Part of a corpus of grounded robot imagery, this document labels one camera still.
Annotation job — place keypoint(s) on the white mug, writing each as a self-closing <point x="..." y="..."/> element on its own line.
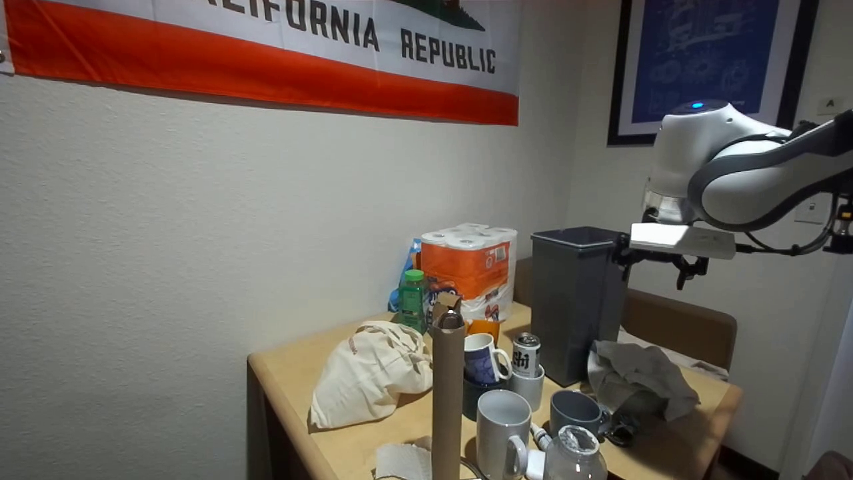
<point x="502" y="437"/>

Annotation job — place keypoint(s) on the California Republic flag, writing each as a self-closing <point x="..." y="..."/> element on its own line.
<point x="429" y="59"/>

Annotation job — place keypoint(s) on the gray trash bin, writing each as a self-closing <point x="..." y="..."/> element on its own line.
<point x="577" y="297"/>

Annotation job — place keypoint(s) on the small gray shaker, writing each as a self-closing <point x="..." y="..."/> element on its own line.
<point x="525" y="369"/>

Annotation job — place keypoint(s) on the cream cloth bag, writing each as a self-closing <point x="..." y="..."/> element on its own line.
<point x="369" y="374"/>

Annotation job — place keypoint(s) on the green plastic bottle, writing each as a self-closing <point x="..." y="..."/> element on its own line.
<point x="411" y="301"/>

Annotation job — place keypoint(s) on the orange toilet paper pack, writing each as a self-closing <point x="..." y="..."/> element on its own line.
<point x="478" y="263"/>

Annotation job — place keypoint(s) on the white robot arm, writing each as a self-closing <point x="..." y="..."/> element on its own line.
<point x="719" y="178"/>

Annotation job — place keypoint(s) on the framed blue poster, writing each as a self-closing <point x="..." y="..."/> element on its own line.
<point x="702" y="55"/>

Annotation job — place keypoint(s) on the gray cup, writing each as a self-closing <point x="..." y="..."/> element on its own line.
<point x="578" y="411"/>

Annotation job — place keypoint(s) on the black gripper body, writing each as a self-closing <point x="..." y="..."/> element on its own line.
<point x="685" y="271"/>

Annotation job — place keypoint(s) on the white towel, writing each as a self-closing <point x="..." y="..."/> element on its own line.
<point x="631" y="379"/>

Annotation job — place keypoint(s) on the cardboard tube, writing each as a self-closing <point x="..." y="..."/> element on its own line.
<point x="446" y="387"/>

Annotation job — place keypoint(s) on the dark blue mug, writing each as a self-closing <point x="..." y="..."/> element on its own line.
<point x="482" y="359"/>

